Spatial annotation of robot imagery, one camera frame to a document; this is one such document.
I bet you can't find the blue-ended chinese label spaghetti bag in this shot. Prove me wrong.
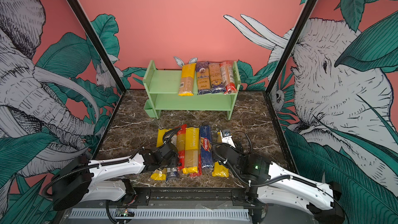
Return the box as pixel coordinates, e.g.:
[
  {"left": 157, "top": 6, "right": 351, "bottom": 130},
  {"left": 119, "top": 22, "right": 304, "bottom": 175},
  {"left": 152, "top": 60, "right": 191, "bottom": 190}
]
[{"left": 208, "top": 63, "right": 226, "bottom": 93}]

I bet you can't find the yellow-top spaghetti bag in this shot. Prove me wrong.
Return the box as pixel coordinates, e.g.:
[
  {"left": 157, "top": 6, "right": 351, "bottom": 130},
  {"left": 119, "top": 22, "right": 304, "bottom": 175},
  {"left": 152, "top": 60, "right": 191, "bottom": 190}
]
[{"left": 178, "top": 63, "right": 196, "bottom": 96}]

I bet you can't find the red-ended spaghetti bag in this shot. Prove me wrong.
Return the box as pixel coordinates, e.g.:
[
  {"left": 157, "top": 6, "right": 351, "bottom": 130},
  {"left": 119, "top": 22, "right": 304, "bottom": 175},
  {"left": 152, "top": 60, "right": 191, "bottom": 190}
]
[{"left": 220, "top": 61, "right": 237, "bottom": 94}]

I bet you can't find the ankara blue yellow spaghetti bag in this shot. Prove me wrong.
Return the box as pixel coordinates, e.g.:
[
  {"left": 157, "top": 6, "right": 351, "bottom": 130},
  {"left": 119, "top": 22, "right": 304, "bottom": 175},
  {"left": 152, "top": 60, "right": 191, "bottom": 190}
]
[{"left": 196, "top": 61, "right": 211, "bottom": 95}]

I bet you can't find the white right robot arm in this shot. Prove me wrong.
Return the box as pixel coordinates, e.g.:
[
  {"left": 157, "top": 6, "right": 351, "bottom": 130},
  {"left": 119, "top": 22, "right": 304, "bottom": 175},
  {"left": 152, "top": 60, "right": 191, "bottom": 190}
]
[{"left": 212, "top": 143, "right": 348, "bottom": 224}]

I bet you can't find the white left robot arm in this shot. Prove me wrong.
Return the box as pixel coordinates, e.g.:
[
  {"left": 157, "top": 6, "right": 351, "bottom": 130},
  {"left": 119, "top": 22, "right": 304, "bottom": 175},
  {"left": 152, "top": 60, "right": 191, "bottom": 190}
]
[{"left": 42, "top": 143, "right": 178, "bottom": 211}]

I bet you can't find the green two-tier shelf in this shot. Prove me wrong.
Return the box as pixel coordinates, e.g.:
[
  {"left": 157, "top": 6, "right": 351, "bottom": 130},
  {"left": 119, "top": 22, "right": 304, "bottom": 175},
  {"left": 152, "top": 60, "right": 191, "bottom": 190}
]
[{"left": 143, "top": 60, "right": 238, "bottom": 120}]

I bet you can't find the yellow spaghetti bag far left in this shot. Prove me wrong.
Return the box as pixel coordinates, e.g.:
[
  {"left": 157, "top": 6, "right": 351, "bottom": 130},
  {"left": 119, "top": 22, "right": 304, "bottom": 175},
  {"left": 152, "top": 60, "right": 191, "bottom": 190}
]
[{"left": 150, "top": 129, "right": 171, "bottom": 181}]

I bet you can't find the yellow spaghetti bag far right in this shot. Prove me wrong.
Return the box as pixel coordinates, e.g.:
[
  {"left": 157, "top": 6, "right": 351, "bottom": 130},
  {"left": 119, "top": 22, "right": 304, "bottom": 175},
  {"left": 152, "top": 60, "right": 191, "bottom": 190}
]
[{"left": 212, "top": 132, "right": 229, "bottom": 178}]

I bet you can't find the red spaghetti bag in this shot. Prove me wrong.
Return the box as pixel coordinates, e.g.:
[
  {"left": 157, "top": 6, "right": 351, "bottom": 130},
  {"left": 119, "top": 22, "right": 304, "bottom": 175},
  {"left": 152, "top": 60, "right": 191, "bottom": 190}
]
[{"left": 176, "top": 124, "right": 187, "bottom": 172}]

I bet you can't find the yellow pastatime spaghetti bag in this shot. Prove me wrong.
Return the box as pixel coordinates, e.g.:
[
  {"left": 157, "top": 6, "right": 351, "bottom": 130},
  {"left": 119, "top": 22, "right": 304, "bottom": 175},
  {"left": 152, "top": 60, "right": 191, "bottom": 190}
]
[{"left": 182, "top": 127, "right": 200, "bottom": 174}]

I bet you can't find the blue barilla spaghetti box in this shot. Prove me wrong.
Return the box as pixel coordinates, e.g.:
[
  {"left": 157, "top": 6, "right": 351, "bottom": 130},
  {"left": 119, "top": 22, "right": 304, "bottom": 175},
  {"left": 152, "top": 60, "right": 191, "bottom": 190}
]
[{"left": 200, "top": 125, "right": 214, "bottom": 169}]

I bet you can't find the white vented strip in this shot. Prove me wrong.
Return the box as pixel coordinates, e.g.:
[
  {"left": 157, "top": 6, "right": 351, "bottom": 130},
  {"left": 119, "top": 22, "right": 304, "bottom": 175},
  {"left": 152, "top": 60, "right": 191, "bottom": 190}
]
[{"left": 68, "top": 208, "right": 250, "bottom": 221}]

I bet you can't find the green plastic side bin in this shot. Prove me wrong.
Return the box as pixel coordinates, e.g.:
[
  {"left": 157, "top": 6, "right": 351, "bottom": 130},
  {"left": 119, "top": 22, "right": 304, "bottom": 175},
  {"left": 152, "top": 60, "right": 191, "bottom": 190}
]
[{"left": 144, "top": 100, "right": 157, "bottom": 119}]

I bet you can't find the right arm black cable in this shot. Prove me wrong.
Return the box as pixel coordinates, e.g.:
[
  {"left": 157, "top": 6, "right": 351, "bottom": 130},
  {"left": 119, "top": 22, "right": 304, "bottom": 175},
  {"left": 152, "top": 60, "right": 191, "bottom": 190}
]
[{"left": 211, "top": 130, "right": 346, "bottom": 224}]

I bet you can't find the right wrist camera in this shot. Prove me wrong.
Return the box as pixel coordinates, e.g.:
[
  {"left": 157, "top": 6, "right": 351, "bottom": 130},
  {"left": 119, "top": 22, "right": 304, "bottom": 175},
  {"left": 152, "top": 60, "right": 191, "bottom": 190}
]
[{"left": 221, "top": 129, "right": 235, "bottom": 148}]

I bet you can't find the black left corner post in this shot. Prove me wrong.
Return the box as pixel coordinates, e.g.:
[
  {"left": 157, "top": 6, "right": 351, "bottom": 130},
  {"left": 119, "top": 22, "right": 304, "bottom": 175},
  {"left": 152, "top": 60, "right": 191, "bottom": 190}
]
[{"left": 67, "top": 0, "right": 126, "bottom": 94}]

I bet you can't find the black corner post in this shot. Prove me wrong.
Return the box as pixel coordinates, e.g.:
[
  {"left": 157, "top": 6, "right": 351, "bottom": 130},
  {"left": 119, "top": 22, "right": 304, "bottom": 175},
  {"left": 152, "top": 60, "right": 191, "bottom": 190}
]
[
  {"left": 67, "top": 0, "right": 126, "bottom": 94},
  {"left": 265, "top": 0, "right": 318, "bottom": 95}
]

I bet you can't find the black right corner post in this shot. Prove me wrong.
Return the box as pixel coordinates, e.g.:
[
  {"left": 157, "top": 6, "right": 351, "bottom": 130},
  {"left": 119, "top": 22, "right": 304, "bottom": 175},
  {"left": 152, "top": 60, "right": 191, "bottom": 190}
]
[{"left": 265, "top": 0, "right": 318, "bottom": 95}]

